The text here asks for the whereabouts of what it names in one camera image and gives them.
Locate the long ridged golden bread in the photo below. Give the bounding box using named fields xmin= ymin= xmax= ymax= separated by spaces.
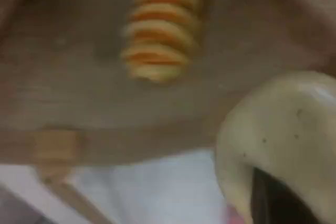
xmin=120 ymin=0 xmax=208 ymax=84

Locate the brown burlap tote bag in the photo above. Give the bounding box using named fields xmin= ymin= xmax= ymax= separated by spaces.
xmin=0 ymin=0 xmax=336 ymax=224

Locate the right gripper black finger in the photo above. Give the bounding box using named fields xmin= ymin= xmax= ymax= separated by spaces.
xmin=250 ymin=166 xmax=324 ymax=224

